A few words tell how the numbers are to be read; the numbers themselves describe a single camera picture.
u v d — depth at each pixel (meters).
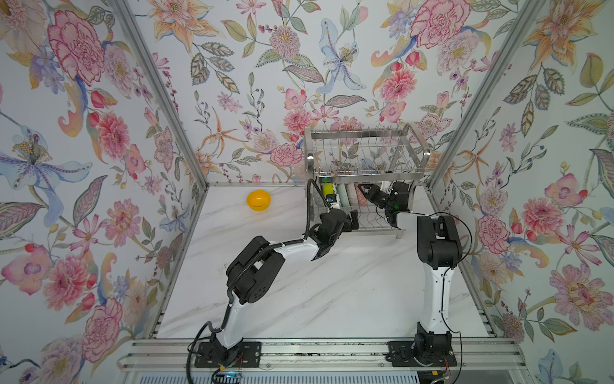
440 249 0.61
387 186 0.95
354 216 0.87
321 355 0.75
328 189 1.03
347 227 0.75
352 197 1.02
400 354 0.73
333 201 0.82
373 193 0.95
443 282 0.62
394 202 0.87
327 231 0.73
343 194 1.01
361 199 1.02
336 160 1.17
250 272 0.54
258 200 1.12
